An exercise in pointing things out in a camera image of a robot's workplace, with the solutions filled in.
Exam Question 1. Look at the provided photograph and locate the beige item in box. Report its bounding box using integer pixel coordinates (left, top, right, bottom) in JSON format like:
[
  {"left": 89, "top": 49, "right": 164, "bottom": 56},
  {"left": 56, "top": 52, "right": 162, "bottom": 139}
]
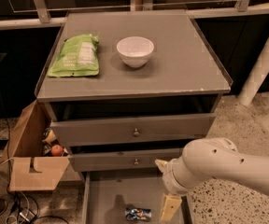
[{"left": 43, "top": 129, "right": 58, "bottom": 145}]

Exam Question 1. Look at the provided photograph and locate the red apple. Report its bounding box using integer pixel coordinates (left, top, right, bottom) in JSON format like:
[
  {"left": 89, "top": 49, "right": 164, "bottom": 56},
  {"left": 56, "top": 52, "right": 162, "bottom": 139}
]
[{"left": 50, "top": 145, "right": 64, "bottom": 157}]

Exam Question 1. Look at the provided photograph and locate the green snack bag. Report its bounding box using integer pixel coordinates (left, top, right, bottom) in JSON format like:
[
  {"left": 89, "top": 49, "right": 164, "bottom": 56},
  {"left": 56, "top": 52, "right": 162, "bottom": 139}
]
[{"left": 48, "top": 34, "right": 99, "bottom": 77}]

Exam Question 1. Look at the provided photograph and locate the white ceramic bowl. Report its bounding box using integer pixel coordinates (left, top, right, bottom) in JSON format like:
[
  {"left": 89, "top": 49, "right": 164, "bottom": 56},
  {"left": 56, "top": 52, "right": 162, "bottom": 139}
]
[{"left": 117, "top": 36, "right": 155, "bottom": 68}]

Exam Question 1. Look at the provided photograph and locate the brown cardboard box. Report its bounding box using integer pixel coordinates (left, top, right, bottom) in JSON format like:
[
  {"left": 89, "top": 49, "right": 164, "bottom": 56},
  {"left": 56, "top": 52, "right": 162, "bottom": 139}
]
[{"left": 0, "top": 101, "right": 69, "bottom": 191}]

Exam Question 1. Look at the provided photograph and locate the brass top drawer knob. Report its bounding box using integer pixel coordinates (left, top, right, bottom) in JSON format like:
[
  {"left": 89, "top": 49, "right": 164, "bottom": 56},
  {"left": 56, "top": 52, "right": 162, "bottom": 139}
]
[{"left": 133, "top": 128, "right": 140, "bottom": 137}]

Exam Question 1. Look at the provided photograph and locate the grey middle drawer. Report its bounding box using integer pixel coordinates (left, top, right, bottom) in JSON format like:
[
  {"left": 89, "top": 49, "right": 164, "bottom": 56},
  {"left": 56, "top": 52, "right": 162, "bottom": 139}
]
[{"left": 68, "top": 147, "right": 183, "bottom": 172}]

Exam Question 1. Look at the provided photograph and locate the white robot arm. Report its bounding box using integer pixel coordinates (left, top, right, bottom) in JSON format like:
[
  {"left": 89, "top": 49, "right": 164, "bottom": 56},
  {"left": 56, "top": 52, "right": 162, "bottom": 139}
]
[{"left": 163, "top": 14, "right": 269, "bottom": 224}]

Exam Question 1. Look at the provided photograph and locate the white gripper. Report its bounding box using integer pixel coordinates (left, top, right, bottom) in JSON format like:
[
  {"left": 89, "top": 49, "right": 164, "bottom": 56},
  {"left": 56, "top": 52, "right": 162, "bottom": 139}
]
[{"left": 155, "top": 159, "right": 189, "bottom": 222}]

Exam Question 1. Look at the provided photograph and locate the grey top drawer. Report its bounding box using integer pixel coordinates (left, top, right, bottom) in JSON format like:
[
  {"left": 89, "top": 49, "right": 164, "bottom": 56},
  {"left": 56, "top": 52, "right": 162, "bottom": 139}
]
[{"left": 50, "top": 113, "right": 216, "bottom": 147}]

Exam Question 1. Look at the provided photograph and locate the grey drawer cabinet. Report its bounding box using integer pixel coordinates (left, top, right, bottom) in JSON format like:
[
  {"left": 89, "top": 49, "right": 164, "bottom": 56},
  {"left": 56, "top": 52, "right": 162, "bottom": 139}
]
[{"left": 35, "top": 10, "right": 234, "bottom": 175}]

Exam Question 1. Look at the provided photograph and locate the grey drawer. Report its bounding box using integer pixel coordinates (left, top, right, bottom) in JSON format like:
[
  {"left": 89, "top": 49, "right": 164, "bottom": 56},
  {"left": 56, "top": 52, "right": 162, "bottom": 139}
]
[
  {"left": 82, "top": 170, "right": 195, "bottom": 224},
  {"left": 68, "top": 147, "right": 183, "bottom": 172},
  {"left": 50, "top": 113, "right": 216, "bottom": 147}
]

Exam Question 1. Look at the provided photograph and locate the grey bottom drawer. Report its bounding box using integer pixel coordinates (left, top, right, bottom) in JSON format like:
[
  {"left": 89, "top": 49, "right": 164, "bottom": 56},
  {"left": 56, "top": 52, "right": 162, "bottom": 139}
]
[{"left": 82, "top": 170, "right": 195, "bottom": 224}]

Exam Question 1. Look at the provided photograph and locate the metal railing frame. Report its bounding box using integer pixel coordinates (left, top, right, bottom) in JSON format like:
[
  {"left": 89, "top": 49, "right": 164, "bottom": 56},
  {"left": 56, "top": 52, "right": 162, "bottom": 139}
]
[{"left": 0, "top": 0, "right": 269, "bottom": 32}]

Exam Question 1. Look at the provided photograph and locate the blue silver redbull can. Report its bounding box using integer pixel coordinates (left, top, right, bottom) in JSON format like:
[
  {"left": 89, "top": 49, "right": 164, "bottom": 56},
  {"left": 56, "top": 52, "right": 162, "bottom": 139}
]
[{"left": 125, "top": 208, "right": 152, "bottom": 222}]

